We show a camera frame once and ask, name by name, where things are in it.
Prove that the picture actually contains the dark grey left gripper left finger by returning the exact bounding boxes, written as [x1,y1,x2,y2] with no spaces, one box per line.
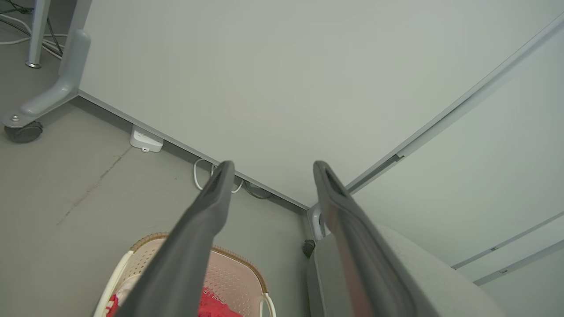
[115,161,235,317]

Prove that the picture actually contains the white power strip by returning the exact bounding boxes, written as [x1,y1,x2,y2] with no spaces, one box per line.
[130,125,164,153]

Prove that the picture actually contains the white looped cable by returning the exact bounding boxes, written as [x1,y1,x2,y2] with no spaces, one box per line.
[193,158,244,193]

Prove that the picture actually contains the cream perforated laundry basket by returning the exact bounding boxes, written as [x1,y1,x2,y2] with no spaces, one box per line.
[93,232,277,317]

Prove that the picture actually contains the grey thin cable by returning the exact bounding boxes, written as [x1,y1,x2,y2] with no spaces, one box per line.
[244,181,275,200]

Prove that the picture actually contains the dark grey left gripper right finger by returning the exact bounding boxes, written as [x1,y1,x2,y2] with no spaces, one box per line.
[313,161,417,317]

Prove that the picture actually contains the wide white partition panel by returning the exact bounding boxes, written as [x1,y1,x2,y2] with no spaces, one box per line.
[77,0,564,210]

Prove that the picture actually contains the black floor cable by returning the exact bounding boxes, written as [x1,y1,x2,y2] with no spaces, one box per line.
[0,0,64,55]

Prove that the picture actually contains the grey table leg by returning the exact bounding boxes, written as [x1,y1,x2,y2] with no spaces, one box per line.
[25,0,51,69]

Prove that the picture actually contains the grey partition foot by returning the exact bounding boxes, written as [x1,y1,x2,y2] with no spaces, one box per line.
[307,205,330,242]
[0,30,92,129]

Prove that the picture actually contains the white floor cable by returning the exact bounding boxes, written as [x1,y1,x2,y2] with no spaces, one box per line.
[0,13,67,60]

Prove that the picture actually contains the grey fabric sofa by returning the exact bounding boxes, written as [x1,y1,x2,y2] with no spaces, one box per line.
[307,224,507,317]

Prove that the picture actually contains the red garment with white trim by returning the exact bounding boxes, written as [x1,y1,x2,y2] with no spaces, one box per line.
[106,287,243,317]

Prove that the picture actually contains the narrow white partition panel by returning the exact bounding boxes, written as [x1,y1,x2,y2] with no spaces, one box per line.
[346,22,564,317]

